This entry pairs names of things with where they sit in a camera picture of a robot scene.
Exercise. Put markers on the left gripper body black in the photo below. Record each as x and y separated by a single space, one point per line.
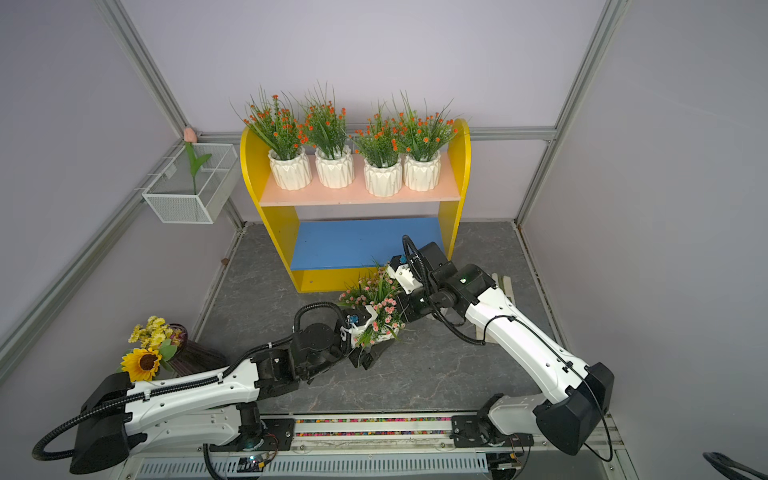
360 356

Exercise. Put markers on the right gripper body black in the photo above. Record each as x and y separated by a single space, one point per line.
413 306

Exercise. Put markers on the pink plant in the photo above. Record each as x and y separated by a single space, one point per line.
379 291

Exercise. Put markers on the orange plant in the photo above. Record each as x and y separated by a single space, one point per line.
327 133
377 143
272 119
421 136

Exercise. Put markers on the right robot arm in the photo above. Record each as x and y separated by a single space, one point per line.
574 396

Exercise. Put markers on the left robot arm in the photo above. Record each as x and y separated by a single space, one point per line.
117 417

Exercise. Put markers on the yellow rack pink blue shelves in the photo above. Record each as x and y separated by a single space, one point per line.
327 255

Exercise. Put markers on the beige gardening glove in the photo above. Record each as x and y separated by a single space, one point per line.
504 288

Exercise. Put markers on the purple glass vase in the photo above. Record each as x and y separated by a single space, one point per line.
191 357

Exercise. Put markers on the yellow sunflower bouquet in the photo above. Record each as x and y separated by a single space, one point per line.
155 344

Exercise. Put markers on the white mesh hanging basket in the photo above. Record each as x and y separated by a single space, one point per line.
170 194

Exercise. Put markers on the pink artificial tulip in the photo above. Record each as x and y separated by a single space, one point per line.
195 161

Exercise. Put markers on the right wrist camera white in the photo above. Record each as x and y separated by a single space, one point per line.
400 272

